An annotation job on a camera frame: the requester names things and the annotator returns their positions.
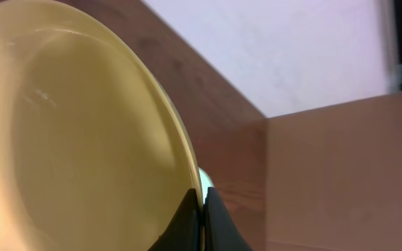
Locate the light blue plate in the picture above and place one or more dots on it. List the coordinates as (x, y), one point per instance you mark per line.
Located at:
(206, 182)

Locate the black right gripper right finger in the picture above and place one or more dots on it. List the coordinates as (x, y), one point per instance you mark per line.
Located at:
(220, 231)

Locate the yellow plate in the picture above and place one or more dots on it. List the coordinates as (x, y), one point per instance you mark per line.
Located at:
(93, 154)

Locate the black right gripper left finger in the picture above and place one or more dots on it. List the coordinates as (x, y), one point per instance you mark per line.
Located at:
(183, 231)

